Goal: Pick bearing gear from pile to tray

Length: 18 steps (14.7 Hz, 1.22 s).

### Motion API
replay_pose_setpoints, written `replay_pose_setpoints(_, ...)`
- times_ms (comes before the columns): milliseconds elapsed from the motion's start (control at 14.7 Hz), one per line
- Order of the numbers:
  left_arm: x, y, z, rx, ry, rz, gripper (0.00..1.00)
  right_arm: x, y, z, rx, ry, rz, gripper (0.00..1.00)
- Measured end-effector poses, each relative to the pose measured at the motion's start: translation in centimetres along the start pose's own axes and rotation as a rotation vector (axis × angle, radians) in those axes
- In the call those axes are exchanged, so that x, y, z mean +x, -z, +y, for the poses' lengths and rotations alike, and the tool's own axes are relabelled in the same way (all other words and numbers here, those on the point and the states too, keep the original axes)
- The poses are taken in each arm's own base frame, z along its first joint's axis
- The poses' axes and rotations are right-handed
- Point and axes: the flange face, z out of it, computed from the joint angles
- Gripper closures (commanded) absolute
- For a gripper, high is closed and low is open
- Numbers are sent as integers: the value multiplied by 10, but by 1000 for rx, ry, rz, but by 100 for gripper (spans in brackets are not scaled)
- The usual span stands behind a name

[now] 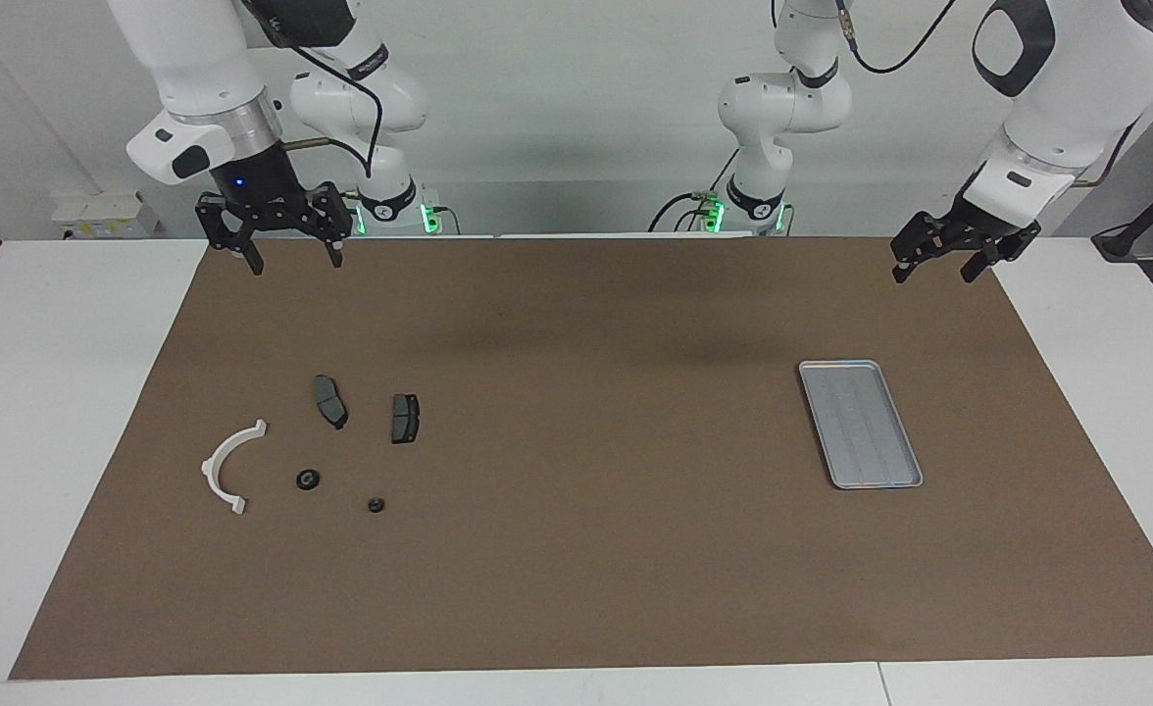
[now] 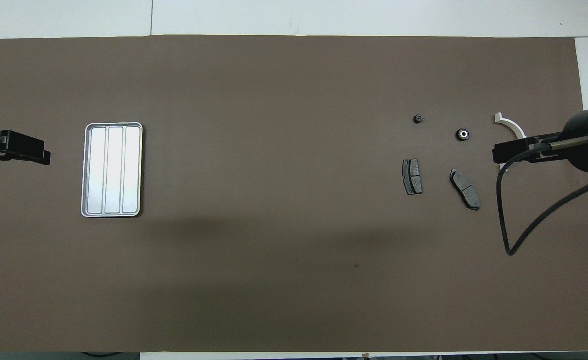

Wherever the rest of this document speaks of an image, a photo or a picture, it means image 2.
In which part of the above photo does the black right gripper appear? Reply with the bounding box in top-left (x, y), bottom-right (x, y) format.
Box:
top-left (493, 106), bottom-right (588, 174)

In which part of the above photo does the silver metal tray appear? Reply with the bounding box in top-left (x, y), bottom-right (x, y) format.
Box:
top-left (80, 122), bottom-right (144, 219)

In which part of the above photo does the long dark grey brake pad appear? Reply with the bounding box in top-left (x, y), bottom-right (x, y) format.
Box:
top-left (449, 169), bottom-right (482, 212)

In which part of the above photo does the short dark grey brake pad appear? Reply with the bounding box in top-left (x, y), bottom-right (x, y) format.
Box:
top-left (402, 158), bottom-right (424, 196)

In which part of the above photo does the brown table mat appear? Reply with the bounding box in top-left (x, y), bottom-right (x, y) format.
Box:
top-left (0, 35), bottom-right (588, 353)

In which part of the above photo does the white curved plastic bracket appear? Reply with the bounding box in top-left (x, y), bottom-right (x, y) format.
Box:
top-left (494, 112), bottom-right (529, 173)

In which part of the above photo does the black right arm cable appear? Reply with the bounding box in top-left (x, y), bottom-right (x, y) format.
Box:
top-left (496, 142), bottom-right (588, 257)

